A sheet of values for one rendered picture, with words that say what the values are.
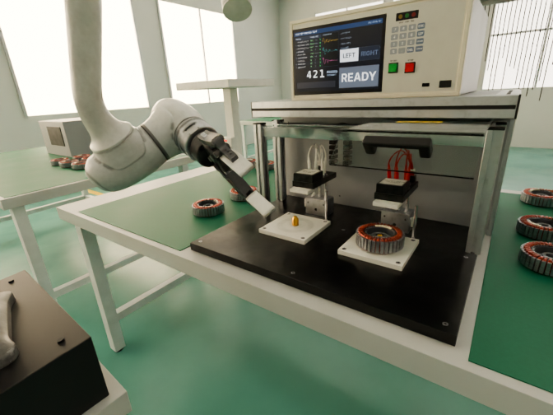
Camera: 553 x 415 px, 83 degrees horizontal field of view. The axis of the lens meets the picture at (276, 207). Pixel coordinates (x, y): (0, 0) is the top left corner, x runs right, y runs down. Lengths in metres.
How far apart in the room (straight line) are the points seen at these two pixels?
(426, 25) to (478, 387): 0.69
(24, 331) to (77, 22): 0.52
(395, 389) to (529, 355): 0.94
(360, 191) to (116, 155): 0.71
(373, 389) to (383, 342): 0.92
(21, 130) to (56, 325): 4.65
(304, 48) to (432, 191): 0.53
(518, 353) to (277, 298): 0.41
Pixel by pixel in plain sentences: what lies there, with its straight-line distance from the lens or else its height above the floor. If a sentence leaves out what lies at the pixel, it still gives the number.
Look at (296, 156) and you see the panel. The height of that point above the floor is 0.92.
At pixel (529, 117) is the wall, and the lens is 7.13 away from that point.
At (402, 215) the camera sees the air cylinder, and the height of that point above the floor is 0.82.
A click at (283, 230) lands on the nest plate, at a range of 0.87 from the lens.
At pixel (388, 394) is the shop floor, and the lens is 1.51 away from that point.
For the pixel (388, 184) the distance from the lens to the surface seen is 0.81.
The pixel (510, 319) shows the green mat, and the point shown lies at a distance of 0.71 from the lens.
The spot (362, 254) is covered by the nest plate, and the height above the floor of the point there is 0.78.
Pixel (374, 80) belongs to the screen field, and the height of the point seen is 1.16.
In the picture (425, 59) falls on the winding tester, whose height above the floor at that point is 1.19.
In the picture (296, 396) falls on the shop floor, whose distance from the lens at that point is 1.47.
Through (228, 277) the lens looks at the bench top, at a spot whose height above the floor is 0.74.
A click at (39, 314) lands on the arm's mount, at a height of 0.85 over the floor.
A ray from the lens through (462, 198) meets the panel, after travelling 0.99.
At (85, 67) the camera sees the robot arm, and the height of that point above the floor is 1.20.
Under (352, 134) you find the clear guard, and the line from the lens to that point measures 0.64.
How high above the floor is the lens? 1.14
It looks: 20 degrees down
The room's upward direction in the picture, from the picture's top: 3 degrees counter-clockwise
